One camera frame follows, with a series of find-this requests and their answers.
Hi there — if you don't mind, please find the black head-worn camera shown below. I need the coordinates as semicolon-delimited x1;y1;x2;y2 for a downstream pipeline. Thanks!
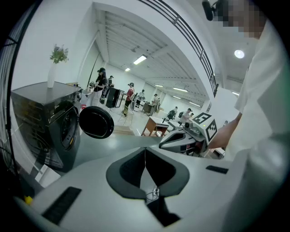
201;0;224;21

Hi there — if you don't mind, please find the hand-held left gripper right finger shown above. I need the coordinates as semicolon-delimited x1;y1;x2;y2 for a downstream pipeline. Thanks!
145;146;236;232

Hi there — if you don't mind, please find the wooden table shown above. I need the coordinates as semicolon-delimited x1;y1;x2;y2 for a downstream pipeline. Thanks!
141;116;170;138

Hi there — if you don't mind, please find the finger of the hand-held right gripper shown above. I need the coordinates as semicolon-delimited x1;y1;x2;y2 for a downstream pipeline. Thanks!
163;130;197;143
159;140;196;154

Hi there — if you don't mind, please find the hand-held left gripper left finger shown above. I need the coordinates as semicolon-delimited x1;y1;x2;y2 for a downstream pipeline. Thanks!
13;146;165;232

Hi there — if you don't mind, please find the person's head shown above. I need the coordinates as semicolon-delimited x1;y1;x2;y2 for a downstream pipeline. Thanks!
223;0;268;39

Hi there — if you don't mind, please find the wooden slat platform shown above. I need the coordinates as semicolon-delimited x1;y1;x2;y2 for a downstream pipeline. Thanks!
112;125;137;136

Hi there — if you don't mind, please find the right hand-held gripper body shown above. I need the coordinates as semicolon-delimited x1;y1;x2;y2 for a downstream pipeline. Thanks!
182;112;218;157

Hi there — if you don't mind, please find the white ribbed vase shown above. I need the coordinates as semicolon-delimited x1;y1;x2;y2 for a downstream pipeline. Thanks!
47;63;57;89

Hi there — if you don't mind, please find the green flower bouquet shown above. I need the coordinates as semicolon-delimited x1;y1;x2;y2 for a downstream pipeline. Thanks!
49;43;69;65

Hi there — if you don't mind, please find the round black washer door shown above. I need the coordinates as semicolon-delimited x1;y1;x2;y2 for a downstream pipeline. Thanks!
79;106;115;139

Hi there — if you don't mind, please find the dark grey washing machine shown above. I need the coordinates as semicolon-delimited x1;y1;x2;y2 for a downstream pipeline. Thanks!
10;81;82;173

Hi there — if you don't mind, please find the person's right forearm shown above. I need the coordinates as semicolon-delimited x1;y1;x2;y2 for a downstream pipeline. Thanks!
209;112;243;150

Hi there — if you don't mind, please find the black open cabinet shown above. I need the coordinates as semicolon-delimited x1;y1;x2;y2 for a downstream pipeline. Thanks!
105;87;125;109

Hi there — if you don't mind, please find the person's white shirt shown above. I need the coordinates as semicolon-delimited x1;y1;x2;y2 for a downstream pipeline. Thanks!
223;19;290;232

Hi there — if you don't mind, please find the black ceiling railing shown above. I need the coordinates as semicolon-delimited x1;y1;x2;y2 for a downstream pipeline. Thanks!
138;0;220;98

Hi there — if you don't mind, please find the black window frame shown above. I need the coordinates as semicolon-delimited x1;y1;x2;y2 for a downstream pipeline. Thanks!
0;0;25;175

